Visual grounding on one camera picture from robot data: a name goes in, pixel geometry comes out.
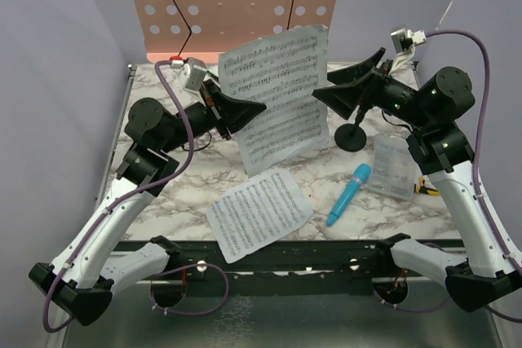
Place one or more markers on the clear plastic parts box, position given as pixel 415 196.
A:
pixel 393 170

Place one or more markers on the black microphone stand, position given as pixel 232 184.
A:
pixel 351 137

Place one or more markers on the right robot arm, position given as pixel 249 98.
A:
pixel 489 269

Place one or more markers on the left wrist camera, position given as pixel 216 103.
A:
pixel 191 71

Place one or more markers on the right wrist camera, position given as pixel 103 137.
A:
pixel 405 42

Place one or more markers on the teal toy microphone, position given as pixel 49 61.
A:
pixel 359 177

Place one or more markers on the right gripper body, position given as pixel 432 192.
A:
pixel 388 93

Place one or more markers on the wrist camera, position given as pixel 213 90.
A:
pixel 191 71
pixel 405 42

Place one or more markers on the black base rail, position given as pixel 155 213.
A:
pixel 288 268

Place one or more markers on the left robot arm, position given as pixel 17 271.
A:
pixel 81 280

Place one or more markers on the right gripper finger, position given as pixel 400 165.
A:
pixel 351 73
pixel 343 98

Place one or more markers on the sheet music page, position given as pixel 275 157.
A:
pixel 280 71
pixel 258 212

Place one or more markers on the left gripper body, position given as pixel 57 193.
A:
pixel 200 118

